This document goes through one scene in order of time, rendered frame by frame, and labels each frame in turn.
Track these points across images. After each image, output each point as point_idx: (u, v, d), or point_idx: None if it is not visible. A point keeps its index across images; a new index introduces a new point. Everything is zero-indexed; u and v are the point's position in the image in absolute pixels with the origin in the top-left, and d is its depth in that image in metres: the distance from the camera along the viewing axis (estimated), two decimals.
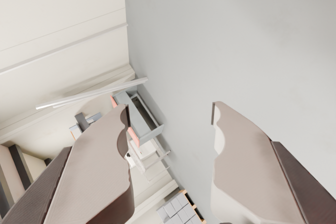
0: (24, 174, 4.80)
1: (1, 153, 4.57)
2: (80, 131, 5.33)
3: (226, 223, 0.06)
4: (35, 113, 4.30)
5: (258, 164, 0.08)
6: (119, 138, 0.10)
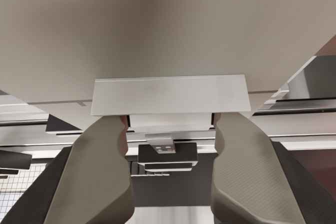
0: None
1: None
2: None
3: (226, 223, 0.06)
4: None
5: (258, 164, 0.08)
6: (119, 138, 0.10)
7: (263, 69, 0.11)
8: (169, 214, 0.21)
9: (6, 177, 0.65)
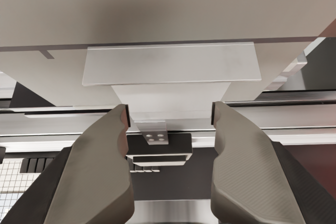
0: None
1: None
2: None
3: (226, 223, 0.06)
4: None
5: (258, 164, 0.08)
6: (119, 138, 0.10)
7: None
8: (163, 209, 0.17)
9: None
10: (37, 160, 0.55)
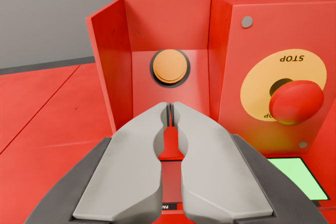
0: None
1: None
2: None
3: (226, 223, 0.06)
4: None
5: (222, 159, 0.08)
6: (155, 136, 0.10)
7: None
8: None
9: None
10: None
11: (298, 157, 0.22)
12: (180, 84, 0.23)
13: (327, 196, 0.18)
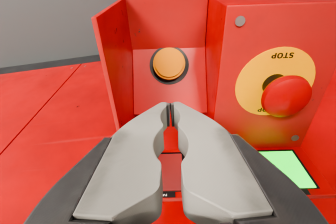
0: None
1: None
2: None
3: (226, 223, 0.06)
4: None
5: (222, 159, 0.08)
6: (155, 136, 0.10)
7: None
8: None
9: None
10: None
11: (291, 150, 0.23)
12: (179, 81, 0.25)
13: (316, 185, 0.19)
